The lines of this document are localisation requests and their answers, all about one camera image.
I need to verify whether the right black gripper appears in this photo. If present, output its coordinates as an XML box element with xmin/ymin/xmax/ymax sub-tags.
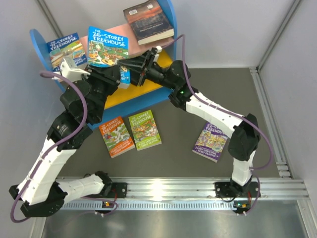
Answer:
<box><xmin>118</xmin><ymin>51</ymin><xmax>177</xmax><ymax>92</ymax></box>

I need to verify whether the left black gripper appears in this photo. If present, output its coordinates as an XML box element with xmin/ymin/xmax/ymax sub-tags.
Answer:
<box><xmin>80</xmin><ymin>63</ymin><xmax>120</xmax><ymax>123</ymax></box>

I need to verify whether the light blue 26-storey book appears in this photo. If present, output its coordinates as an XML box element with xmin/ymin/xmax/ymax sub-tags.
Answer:
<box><xmin>88</xmin><ymin>25</ymin><xmax>131</xmax><ymax>90</ymax></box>

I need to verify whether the dark two cities book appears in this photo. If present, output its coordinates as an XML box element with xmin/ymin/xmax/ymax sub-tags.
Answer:
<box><xmin>123</xmin><ymin>0</ymin><xmax>174</xmax><ymax>45</ymax></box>

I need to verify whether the dark blue 91-storey book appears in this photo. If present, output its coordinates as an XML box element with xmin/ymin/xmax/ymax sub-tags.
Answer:
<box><xmin>47</xmin><ymin>33</ymin><xmax>87</xmax><ymax>71</ymax></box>

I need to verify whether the orange 78-storey treehouse book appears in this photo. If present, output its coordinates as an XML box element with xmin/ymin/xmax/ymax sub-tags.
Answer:
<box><xmin>99</xmin><ymin>117</ymin><xmax>135</xmax><ymax>158</ymax></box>

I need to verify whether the lime 65-storey treehouse book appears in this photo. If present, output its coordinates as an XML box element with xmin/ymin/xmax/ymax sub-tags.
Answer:
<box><xmin>128</xmin><ymin>110</ymin><xmax>162</xmax><ymax>151</ymax></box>

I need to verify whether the purple 52-storey treehouse book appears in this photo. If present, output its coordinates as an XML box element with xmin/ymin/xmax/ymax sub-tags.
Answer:
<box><xmin>192</xmin><ymin>122</ymin><xmax>228</xmax><ymax>163</ymax></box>

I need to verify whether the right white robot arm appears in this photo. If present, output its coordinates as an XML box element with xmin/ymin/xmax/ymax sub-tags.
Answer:
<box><xmin>117</xmin><ymin>48</ymin><xmax>261</xmax><ymax>198</ymax></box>

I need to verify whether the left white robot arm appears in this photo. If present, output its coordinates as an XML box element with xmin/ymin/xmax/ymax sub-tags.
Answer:
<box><xmin>9</xmin><ymin>65</ymin><xmax>120</xmax><ymax>219</ymax></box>

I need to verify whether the colourful wooden bookshelf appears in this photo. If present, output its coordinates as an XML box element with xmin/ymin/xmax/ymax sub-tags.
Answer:
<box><xmin>30</xmin><ymin>0</ymin><xmax>177</xmax><ymax>129</ymax></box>

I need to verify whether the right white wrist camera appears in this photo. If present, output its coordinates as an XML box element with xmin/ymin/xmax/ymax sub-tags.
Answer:
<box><xmin>154</xmin><ymin>46</ymin><xmax>162</xmax><ymax>62</ymax></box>

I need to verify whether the aluminium mounting rail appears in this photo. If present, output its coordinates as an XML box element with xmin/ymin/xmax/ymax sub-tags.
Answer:
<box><xmin>112</xmin><ymin>178</ymin><xmax>309</xmax><ymax>201</ymax></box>

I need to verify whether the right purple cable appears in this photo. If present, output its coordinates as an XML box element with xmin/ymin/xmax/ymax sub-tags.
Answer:
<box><xmin>160</xmin><ymin>34</ymin><xmax>274</xmax><ymax>216</ymax></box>

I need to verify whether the perforated cable tray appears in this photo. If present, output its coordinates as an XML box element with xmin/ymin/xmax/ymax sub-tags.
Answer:
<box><xmin>62</xmin><ymin>200</ymin><xmax>248</xmax><ymax>211</ymax></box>

